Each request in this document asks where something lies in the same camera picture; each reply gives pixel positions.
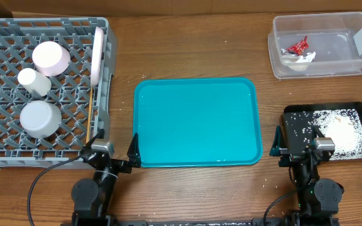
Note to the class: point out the white napkin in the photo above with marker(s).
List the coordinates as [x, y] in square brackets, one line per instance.
[298, 62]

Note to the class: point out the grey bowl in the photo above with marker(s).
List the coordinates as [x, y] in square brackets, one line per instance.
[40, 119]

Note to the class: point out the red foil snack wrapper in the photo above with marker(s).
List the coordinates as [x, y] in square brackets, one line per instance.
[298, 48]

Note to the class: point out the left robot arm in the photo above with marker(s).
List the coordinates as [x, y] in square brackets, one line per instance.
[92, 196]

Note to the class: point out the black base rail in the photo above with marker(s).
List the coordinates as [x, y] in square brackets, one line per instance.
[200, 223]

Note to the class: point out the spilled rice pile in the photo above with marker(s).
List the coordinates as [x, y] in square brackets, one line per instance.
[344, 132]

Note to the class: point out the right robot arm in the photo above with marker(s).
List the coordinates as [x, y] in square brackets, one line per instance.
[318, 198]

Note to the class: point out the clear plastic container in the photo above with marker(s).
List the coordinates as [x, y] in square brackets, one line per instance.
[335, 37]

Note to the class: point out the brown cardboard backdrop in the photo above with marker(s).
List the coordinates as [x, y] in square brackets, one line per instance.
[169, 7]

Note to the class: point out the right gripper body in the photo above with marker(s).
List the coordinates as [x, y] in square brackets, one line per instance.
[296, 150]

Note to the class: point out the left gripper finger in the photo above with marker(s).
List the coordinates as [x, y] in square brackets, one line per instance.
[89, 143]
[134, 153]

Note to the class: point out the black plastic tray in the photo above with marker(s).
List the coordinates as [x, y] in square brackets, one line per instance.
[298, 121]

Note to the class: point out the teal plastic tray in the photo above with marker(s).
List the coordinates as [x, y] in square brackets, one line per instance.
[197, 122]

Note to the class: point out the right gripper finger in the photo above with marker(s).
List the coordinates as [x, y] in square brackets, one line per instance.
[278, 147]
[316, 132]

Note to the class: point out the large white plate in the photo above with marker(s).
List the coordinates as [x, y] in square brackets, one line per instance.
[96, 56]

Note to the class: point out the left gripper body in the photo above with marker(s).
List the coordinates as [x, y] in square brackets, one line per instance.
[122, 166]

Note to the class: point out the grey dishwasher rack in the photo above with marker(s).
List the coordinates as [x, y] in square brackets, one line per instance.
[70, 90]

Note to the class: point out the white paper cup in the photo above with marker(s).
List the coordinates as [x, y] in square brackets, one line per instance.
[34, 81]

